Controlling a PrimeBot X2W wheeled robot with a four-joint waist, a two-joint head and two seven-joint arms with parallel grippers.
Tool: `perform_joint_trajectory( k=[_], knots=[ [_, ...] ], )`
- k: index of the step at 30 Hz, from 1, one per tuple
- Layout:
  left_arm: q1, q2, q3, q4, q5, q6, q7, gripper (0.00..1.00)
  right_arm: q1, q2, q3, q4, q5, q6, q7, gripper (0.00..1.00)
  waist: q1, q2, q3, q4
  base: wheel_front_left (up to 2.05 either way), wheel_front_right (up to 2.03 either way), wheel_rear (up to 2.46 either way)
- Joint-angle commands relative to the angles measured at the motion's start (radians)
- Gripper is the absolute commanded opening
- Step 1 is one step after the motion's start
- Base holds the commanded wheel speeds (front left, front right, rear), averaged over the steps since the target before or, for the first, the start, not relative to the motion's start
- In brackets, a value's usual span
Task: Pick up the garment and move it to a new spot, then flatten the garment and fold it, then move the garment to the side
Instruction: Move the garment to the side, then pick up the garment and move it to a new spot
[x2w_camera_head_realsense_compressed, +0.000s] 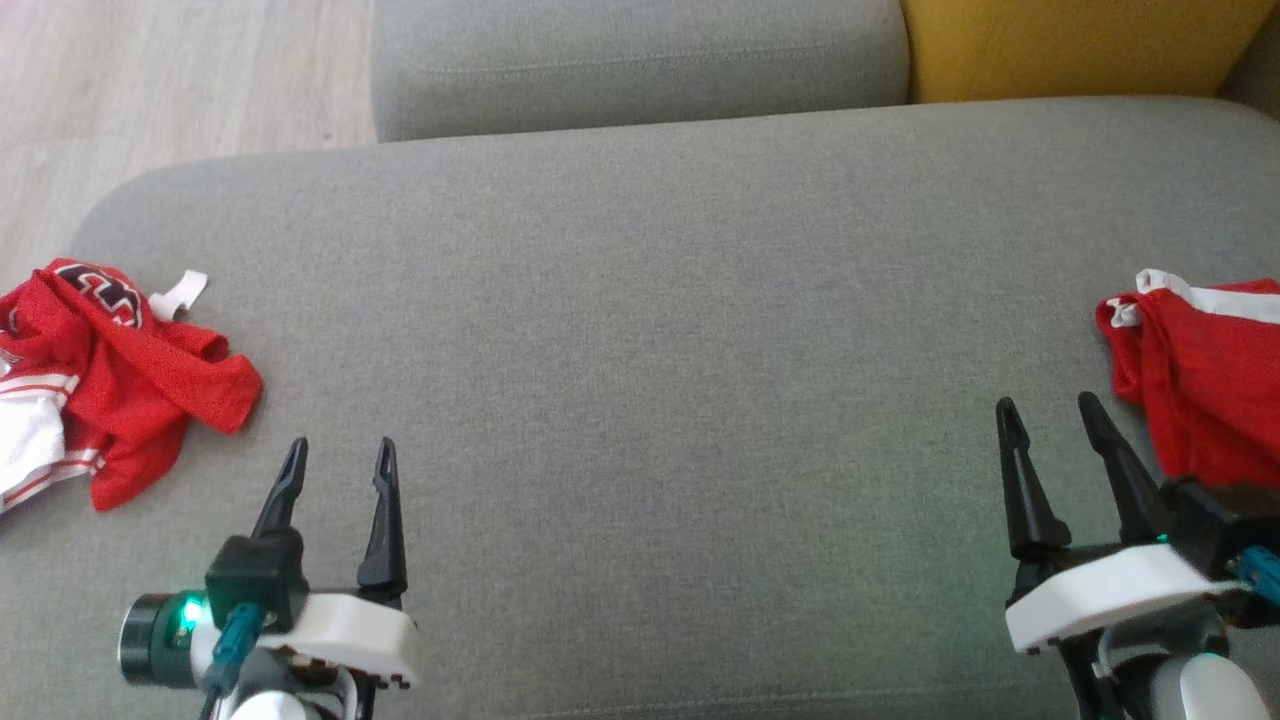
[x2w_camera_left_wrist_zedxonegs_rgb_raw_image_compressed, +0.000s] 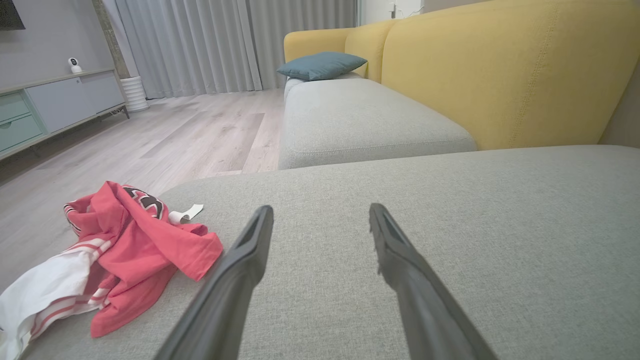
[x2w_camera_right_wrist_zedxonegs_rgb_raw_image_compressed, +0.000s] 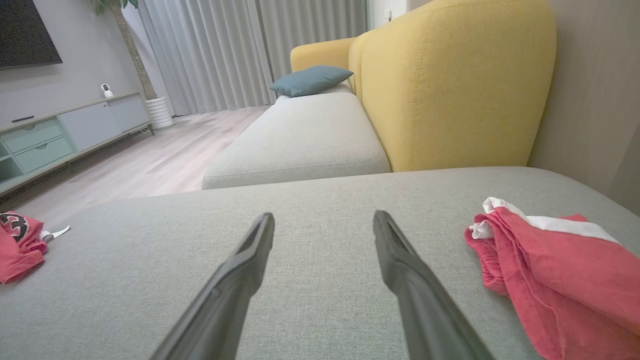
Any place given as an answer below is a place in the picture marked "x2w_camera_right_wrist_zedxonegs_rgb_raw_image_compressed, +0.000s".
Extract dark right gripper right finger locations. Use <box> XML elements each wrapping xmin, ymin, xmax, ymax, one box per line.
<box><xmin>372</xmin><ymin>210</ymin><xmax>496</xmax><ymax>360</ymax></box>

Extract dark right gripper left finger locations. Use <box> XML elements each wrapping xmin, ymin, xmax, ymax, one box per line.
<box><xmin>150</xmin><ymin>212</ymin><xmax>276</xmax><ymax>360</ymax></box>

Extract red shorts with white trim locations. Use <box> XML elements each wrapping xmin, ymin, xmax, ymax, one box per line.
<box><xmin>464</xmin><ymin>196</ymin><xmax>640</xmax><ymax>360</ymax></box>

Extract red jersey with number print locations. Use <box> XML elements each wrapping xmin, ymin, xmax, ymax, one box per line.
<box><xmin>0</xmin><ymin>211</ymin><xmax>71</xmax><ymax>285</ymax></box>

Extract yellow and grey sofa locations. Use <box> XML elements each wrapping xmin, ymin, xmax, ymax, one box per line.
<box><xmin>0</xmin><ymin>166</ymin><xmax>640</xmax><ymax>360</ymax></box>

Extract grey sofa seat cushion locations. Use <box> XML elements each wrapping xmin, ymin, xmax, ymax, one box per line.
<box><xmin>201</xmin><ymin>91</ymin><xmax>392</xmax><ymax>190</ymax></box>

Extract white ribbed planter pot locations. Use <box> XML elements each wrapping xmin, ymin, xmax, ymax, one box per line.
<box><xmin>145</xmin><ymin>96</ymin><xmax>175</xmax><ymax>130</ymax></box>

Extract yellow sofa backrest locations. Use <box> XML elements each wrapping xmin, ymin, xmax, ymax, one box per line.
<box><xmin>290</xmin><ymin>0</ymin><xmax>557</xmax><ymax>173</ymax></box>

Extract pale green TV cabinet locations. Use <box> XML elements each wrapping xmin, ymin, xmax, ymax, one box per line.
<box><xmin>0</xmin><ymin>91</ymin><xmax>155</xmax><ymax>197</ymax></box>

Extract teal throw pillow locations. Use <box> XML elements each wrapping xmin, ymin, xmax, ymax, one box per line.
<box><xmin>270</xmin><ymin>65</ymin><xmax>354</xmax><ymax>98</ymax></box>

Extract grey pleated curtains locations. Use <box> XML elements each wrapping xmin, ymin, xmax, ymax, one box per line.
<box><xmin>137</xmin><ymin>0</ymin><xmax>369</xmax><ymax>116</ymax></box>

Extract indoor tree plant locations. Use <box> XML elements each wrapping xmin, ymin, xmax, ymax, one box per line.
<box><xmin>90</xmin><ymin>0</ymin><xmax>158</xmax><ymax>101</ymax></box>

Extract black wall television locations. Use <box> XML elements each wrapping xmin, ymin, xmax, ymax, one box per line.
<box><xmin>0</xmin><ymin>0</ymin><xmax>63</xmax><ymax>71</ymax></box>

